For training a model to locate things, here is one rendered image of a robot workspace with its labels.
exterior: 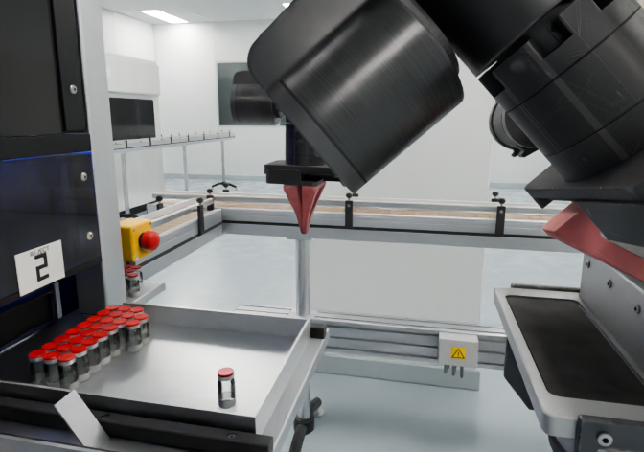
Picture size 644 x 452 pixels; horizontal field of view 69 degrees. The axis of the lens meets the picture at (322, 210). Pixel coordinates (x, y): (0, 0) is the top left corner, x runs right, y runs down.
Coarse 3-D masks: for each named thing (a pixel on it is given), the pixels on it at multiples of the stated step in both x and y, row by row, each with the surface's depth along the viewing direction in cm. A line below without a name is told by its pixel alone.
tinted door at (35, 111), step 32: (0, 0) 62; (32, 0) 67; (0, 32) 62; (32, 32) 67; (0, 64) 62; (32, 64) 67; (0, 96) 63; (32, 96) 68; (0, 128) 63; (32, 128) 68; (64, 128) 74
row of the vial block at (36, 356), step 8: (104, 312) 76; (88, 320) 73; (96, 320) 73; (72, 328) 70; (80, 328) 70; (88, 328) 71; (64, 336) 67; (72, 336) 68; (48, 344) 65; (56, 344) 65; (32, 352) 63; (40, 352) 63; (32, 360) 62; (40, 360) 62; (32, 368) 62; (40, 368) 62; (32, 376) 62; (40, 376) 62; (40, 384) 62
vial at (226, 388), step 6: (222, 378) 57; (228, 378) 57; (222, 384) 58; (228, 384) 58; (234, 384) 58; (222, 390) 58; (228, 390) 58; (234, 390) 58; (222, 396) 58; (228, 396) 58; (234, 396) 58; (222, 402) 58; (228, 402) 58; (234, 402) 59; (222, 408) 58; (228, 408) 58
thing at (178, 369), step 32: (160, 320) 82; (192, 320) 81; (224, 320) 79; (256, 320) 78; (288, 320) 77; (128, 352) 72; (160, 352) 72; (192, 352) 72; (224, 352) 72; (256, 352) 72; (288, 352) 65; (0, 384) 58; (32, 384) 58; (96, 384) 63; (128, 384) 63; (160, 384) 63; (192, 384) 63; (256, 384) 63; (160, 416) 54; (192, 416) 53; (224, 416) 52; (256, 416) 52
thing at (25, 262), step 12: (60, 240) 73; (24, 252) 66; (36, 252) 68; (48, 252) 70; (60, 252) 73; (24, 264) 66; (36, 264) 68; (48, 264) 70; (60, 264) 73; (24, 276) 66; (60, 276) 73; (24, 288) 66; (36, 288) 69
